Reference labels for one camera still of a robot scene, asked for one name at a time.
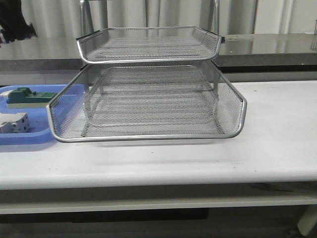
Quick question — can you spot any mesh tray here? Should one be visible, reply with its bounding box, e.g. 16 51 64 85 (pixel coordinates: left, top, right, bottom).
47 60 247 142
75 26 221 65

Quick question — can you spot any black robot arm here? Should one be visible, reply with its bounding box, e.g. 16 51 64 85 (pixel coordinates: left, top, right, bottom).
0 0 37 44

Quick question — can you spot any blue plastic tray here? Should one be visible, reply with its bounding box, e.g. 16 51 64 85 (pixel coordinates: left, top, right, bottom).
0 84 85 152

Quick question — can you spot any dark grey counter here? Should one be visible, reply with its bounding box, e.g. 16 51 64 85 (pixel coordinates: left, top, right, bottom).
0 33 317 73

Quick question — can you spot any green terminal block component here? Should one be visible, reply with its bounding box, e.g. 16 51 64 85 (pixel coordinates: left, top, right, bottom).
6 87 57 109

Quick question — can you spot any white circuit breaker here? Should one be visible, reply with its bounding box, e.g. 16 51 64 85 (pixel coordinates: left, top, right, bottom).
0 113 30 134

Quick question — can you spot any white table leg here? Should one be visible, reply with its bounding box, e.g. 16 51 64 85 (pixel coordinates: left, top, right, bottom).
297 205 317 237

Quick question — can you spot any grey rack frame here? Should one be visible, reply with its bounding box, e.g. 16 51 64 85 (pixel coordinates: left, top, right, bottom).
78 0 221 100

